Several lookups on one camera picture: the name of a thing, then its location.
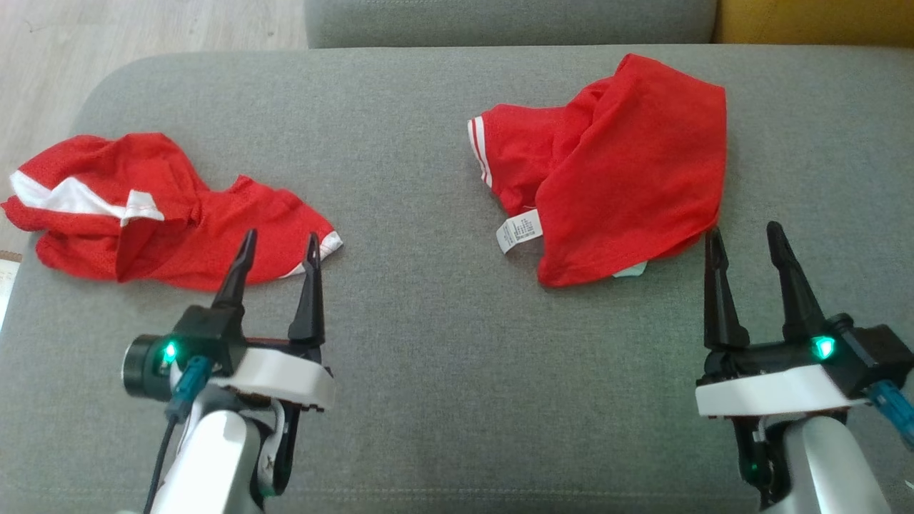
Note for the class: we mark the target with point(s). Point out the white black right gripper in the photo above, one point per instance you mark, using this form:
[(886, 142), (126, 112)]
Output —
[(771, 389)]

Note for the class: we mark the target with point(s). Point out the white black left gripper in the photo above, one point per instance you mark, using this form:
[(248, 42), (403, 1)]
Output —
[(285, 375)]

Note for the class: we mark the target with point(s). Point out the red mesh shorts white trim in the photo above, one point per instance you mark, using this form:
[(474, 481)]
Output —
[(164, 235)]

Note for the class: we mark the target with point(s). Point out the red Bulls 23 jersey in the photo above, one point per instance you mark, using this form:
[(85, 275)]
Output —
[(628, 171)]

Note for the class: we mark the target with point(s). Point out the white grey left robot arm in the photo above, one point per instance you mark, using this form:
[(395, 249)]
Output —
[(214, 457)]

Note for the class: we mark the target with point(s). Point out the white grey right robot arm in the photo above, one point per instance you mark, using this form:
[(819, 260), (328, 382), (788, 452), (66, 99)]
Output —
[(835, 464)]

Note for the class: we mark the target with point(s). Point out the large grey fabric sofa seat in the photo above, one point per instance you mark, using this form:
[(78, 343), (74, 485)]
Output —
[(443, 357)]

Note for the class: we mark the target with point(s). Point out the yellow sofa backrest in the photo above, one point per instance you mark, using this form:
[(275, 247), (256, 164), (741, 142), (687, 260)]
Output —
[(814, 20)]

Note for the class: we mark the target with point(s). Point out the grey sofa seat cushion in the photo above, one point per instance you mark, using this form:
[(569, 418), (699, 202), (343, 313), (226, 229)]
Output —
[(500, 21)]

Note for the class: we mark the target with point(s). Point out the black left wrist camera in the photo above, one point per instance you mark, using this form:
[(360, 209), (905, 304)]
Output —
[(207, 335)]

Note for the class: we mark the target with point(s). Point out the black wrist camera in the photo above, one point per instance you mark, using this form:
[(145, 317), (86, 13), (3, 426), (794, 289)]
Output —
[(878, 350), (207, 335)]

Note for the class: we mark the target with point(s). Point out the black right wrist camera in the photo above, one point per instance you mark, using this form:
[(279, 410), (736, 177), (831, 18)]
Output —
[(878, 350)]

